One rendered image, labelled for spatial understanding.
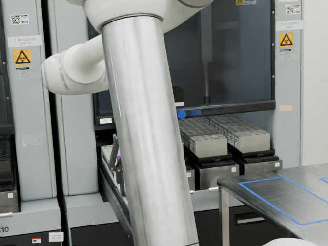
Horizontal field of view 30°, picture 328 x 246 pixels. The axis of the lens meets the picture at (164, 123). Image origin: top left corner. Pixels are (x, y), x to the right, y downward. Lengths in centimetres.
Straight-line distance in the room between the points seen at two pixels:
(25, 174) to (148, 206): 108
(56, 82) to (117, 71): 56
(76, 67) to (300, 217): 65
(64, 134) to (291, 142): 78
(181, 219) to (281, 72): 124
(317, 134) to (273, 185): 175
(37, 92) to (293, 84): 85
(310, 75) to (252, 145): 138
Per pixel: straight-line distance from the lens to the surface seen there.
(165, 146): 94
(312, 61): 341
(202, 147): 204
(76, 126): 195
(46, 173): 198
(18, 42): 190
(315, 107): 346
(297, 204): 163
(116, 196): 177
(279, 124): 213
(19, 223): 193
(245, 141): 208
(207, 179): 199
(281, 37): 209
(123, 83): 96
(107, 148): 205
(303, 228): 149
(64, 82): 151
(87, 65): 144
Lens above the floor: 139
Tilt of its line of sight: 13 degrees down
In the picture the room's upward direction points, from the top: 2 degrees counter-clockwise
